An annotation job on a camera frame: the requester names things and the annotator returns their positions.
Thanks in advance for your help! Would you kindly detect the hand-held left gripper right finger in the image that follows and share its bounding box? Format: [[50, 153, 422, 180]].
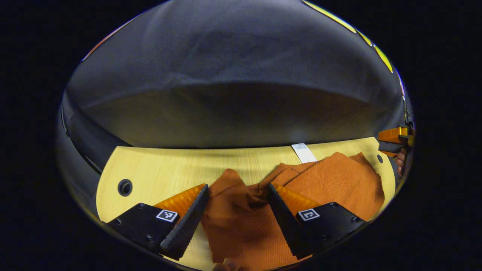
[[267, 183, 366, 260]]

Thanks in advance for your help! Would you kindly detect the white paper hang tag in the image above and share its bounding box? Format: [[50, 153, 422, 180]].
[[291, 143, 318, 164]]

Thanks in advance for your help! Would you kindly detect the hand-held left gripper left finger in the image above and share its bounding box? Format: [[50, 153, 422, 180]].
[[107, 184, 210, 261]]

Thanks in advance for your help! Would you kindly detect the orange ribbed jacket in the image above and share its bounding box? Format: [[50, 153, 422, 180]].
[[200, 152, 385, 271]]

